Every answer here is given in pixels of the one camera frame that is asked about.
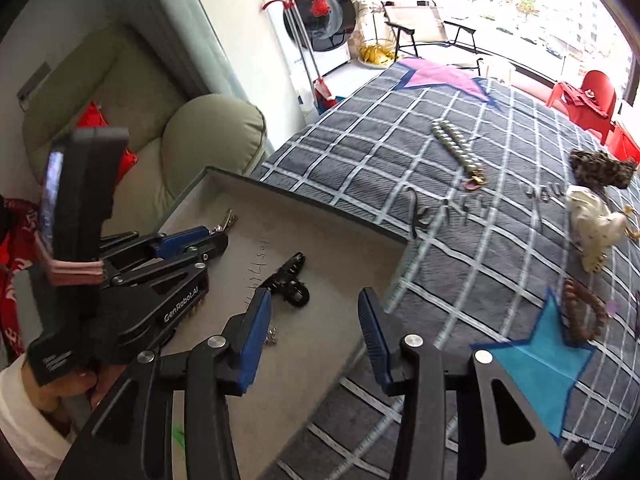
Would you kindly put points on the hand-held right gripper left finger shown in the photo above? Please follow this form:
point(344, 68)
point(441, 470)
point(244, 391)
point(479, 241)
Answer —
point(252, 340)

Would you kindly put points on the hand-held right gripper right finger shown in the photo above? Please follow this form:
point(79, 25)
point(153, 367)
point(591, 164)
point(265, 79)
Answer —
point(372, 340)

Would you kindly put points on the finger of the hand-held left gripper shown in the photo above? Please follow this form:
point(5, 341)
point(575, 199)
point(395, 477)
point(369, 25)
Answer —
point(197, 257)
point(182, 241)

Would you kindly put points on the silver alligator clip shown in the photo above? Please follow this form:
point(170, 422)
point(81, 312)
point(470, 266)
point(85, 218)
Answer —
point(224, 221)

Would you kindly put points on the black hair clip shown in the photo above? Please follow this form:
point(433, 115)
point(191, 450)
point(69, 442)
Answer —
point(290, 282)

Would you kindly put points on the grey jewelry tray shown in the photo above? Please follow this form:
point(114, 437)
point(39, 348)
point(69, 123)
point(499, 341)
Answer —
point(340, 270)

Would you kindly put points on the person's left forearm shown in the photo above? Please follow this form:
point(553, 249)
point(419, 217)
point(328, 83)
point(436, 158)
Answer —
point(25, 410)

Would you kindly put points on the gold jewelry piece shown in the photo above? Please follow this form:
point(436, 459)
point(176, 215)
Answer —
point(632, 222)

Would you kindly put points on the person's left hand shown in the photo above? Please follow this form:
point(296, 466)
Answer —
point(75, 387)

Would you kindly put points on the small silver earrings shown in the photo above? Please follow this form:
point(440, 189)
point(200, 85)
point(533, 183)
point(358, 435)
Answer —
point(271, 336)

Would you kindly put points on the red printed cloth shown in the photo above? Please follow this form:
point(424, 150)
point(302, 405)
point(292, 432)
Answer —
point(15, 270)

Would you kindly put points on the beige sofa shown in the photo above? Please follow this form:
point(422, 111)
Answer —
point(200, 150)

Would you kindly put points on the red patterned cushion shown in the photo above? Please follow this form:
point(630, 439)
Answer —
point(92, 117)

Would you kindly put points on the red mop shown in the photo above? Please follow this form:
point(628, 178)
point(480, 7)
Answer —
point(300, 40)

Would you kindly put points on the beige hair claw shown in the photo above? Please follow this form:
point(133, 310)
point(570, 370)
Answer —
point(595, 225)

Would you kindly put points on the white washing machine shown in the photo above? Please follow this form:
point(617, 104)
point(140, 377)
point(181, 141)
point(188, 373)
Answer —
point(325, 20)

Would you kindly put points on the yellow floor ornament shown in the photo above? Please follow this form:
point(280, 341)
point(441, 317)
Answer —
point(377, 55)

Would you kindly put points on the leopard print scrunchie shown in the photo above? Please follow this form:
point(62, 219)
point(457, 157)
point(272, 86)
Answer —
point(600, 169)

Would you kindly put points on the white stool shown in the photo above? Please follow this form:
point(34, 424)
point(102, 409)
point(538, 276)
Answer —
point(495, 70)

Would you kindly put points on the black folding chair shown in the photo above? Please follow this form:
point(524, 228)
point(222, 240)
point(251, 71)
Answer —
point(420, 22)

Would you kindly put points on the red plastic stool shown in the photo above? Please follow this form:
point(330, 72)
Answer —
point(627, 140)

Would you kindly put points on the red plastic chair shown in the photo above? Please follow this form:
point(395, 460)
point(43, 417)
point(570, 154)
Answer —
point(590, 97)

